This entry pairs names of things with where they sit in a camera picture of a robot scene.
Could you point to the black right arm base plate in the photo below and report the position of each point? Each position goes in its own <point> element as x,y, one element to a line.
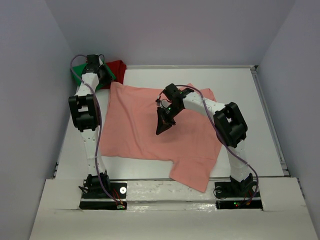
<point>228,199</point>

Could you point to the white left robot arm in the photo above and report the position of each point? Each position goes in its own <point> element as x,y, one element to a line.
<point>86,117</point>

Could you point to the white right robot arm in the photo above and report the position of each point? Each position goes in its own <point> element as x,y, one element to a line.
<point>227,120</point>

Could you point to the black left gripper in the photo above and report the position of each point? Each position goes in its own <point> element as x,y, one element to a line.
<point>108,78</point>

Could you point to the white front cover board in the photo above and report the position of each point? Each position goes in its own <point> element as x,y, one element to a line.
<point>167,210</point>

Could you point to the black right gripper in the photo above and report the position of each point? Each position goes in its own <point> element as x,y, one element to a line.
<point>164,123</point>

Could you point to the red folded t shirt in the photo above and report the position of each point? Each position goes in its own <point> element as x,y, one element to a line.
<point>118,68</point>

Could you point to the green folded t shirt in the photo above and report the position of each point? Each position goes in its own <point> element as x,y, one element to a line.
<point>79,70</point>

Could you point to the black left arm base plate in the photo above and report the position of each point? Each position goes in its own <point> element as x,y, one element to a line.
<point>101,201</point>

